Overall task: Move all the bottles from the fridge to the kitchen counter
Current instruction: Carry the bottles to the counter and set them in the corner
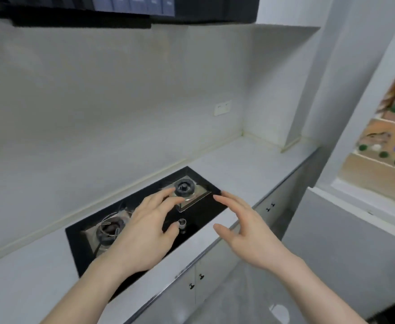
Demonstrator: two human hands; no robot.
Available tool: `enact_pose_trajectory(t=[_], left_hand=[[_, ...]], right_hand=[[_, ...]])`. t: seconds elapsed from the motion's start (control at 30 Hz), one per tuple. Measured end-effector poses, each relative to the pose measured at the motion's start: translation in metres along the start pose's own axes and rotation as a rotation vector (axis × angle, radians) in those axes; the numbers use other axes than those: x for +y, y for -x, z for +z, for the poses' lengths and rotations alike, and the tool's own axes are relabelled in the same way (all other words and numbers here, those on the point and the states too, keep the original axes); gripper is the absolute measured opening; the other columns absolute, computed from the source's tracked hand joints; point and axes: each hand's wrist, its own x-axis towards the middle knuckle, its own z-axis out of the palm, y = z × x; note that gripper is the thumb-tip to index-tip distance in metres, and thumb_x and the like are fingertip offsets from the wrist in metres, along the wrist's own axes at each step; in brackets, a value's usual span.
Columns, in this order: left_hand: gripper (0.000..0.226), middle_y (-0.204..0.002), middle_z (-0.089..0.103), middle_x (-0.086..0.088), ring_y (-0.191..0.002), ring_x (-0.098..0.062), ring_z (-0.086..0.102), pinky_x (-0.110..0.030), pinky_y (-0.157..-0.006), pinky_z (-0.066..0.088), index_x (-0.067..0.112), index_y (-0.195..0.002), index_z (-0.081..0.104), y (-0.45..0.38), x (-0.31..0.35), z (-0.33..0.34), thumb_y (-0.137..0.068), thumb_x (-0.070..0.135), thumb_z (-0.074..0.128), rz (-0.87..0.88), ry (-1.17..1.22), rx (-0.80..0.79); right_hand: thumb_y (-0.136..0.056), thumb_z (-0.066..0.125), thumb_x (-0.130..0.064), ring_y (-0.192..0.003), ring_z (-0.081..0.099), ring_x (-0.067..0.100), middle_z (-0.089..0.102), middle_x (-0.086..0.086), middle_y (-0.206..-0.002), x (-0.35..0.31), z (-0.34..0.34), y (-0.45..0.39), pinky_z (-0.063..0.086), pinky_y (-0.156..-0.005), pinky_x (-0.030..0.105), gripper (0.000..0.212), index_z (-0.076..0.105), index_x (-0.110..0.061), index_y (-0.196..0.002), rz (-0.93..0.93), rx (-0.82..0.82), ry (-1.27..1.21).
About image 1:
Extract person's left hand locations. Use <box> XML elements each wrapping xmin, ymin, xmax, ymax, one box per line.
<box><xmin>94</xmin><ymin>188</ymin><xmax>186</xmax><ymax>279</ymax></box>

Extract person's right hand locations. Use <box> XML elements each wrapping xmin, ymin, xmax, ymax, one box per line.
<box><xmin>213</xmin><ymin>190</ymin><xmax>294</xmax><ymax>272</ymax></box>

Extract person's right forearm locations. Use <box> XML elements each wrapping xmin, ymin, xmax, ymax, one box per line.
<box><xmin>268</xmin><ymin>254</ymin><xmax>368</xmax><ymax>324</ymax></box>

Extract person's left forearm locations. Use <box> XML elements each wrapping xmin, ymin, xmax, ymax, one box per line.
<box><xmin>40</xmin><ymin>261</ymin><xmax>127</xmax><ymax>324</ymax></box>

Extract small black gas burner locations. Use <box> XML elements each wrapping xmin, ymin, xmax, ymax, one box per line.
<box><xmin>173</xmin><ymin>179</ymin><xmax>197</xmax><ymax>197</ymax></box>

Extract grey cabinet door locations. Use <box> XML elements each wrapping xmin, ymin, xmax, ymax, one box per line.
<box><xmin>127</xmin><ymin>266</ymin><xmax>197</xmax><ymax>324</ymax></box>
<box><xmin>253</xmin><ymin>165</ymin><xmax>306</xmax><ymax>230</ymax></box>
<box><xmin>194</xmin><ymin>226</ymin><xmax>242</xmax><ymax>307</ymax></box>

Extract black glass gas cooktop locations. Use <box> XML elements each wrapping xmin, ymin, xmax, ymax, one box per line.
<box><xmin>65</xmin><ymin>166</ymin><xmax>229</xmax><ymax>301</ymax></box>

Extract large black gas burner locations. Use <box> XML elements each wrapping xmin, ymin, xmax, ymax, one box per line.
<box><xmin>95</xmin><ymin>216</ymin><xmax>124</xmax><ymax>247</ymax></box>

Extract wooden shelf unit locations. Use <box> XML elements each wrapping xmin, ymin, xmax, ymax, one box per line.
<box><xmin>337</xmin><ymin>52</ymin><xmax>395</xmax><ymax>211</ymax></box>

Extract black range hood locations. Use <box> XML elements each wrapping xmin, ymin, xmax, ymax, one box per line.
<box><xmin>0</xmin><ymin>0</ymin><xmax>261</xmax><ymax>29</ymax></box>

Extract white wall socket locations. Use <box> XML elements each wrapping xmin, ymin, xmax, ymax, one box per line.
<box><xmin>213</xmin><ymin>100</ymin><xmax>233</xmax><ymax>117</ymax></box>

